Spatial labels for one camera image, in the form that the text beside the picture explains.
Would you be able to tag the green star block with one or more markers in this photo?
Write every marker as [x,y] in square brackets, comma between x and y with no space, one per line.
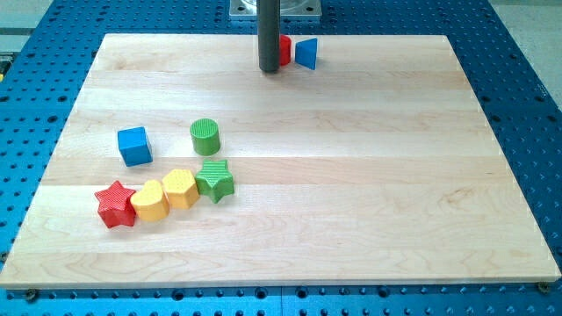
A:
[215,180]

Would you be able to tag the green cylinder block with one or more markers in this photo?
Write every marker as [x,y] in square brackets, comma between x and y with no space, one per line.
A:
[205,136]

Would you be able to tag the light wooden board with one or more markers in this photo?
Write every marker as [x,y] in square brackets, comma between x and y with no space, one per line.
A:
[377,167]

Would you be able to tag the yellow pentagon block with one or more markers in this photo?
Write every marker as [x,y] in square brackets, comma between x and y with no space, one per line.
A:
[181,188]

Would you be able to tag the blue triangle block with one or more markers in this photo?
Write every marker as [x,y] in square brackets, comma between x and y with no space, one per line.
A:
[306,53]

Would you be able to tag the red cylinder block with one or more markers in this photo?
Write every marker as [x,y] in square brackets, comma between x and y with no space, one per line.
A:
[285,50]

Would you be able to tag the yellow heart block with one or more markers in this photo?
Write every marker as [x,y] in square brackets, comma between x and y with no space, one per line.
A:
[150,203]

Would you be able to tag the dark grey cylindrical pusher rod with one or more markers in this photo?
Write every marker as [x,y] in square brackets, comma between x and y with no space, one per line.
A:
[268,18]

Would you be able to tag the blue cube block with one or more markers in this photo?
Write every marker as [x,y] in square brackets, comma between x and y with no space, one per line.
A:
[134,146]

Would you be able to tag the red star block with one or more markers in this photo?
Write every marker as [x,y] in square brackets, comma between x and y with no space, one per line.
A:
[115,208]

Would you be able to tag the blue perforated metal table plate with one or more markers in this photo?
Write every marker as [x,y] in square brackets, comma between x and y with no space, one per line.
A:
[43,83]

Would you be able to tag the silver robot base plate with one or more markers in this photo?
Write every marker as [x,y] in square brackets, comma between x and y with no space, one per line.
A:
[300,10]

